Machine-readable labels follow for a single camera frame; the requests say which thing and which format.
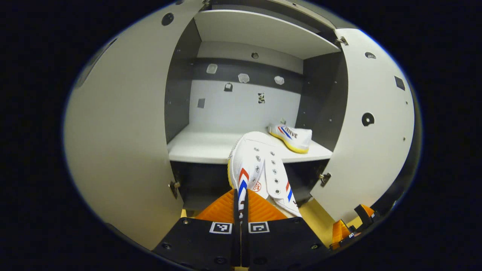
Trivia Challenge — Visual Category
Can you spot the white shoe cabinet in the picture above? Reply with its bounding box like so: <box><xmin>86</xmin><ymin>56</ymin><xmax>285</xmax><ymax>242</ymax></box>
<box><xmin>165</xmin><ymin>0</ymin><xmax>349</xmax><ymax>211</ymax></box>

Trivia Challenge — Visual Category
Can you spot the white canvas shoe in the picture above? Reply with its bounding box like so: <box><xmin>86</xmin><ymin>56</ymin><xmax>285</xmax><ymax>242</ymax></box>
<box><xmin>227</xmin><ymin>131</ymin><xmax>303</xmax><ymax>219</ymax></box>
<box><xmin>267</xmin><ymin>122</ymin><xmax>313</xmax><ymax>154</ymax></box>

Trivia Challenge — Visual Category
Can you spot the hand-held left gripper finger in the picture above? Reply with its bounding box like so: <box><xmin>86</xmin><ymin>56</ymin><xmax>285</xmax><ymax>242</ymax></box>
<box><xmin>153</xmin><ymin>188</ymin><xmax>241</xmax><ymax>268</ymax></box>
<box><xmin>241</xmin><ymin>188</ymin><xmax>332</xmax><ymax>269</ymax></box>

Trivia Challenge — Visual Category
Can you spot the white cabinet door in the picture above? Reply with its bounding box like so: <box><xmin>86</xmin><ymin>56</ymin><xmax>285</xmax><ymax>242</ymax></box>
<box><xmin>310</xmin><ymin>28</ymin><xmax>416</xmax><ymax>223</ymax></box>
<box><xmin>63</xmin><ymin>0</ymin><xmax>206</xmax><ymax>251</ymax></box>

